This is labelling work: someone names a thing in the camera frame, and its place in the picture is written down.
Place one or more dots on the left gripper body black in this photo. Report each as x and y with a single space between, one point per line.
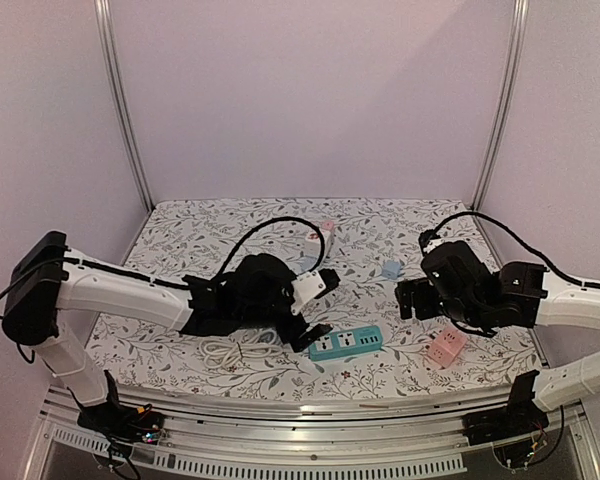
291 335

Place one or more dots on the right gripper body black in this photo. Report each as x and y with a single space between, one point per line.
415 298

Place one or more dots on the small blue charger plug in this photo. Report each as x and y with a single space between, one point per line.
391 269

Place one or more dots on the teal power strip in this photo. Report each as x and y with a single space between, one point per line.
345 344

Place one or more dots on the pink cube socket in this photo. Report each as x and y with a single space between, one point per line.
446 346

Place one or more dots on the white cube socket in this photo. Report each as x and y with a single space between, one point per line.
313 247

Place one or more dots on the light blue power strip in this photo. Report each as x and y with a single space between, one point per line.
309 263

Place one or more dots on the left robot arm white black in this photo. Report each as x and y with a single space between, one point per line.
262 292

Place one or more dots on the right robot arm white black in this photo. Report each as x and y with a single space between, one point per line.
458 286

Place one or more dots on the floral patterned table mat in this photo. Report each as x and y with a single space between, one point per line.
199 237

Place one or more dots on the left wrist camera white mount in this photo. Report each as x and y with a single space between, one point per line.
312 285

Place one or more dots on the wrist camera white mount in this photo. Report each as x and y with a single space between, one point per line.
428 241
312 285

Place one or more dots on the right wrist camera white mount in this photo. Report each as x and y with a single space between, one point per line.
428 241

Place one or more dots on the front aluminium rail base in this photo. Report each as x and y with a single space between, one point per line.
212 437

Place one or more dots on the right aluminium frame post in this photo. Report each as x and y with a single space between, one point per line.
512 64

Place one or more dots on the aluminium frame post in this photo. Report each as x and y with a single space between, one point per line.
512 64
104 20

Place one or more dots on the left aluminium frame post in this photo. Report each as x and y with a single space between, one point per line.
104 20

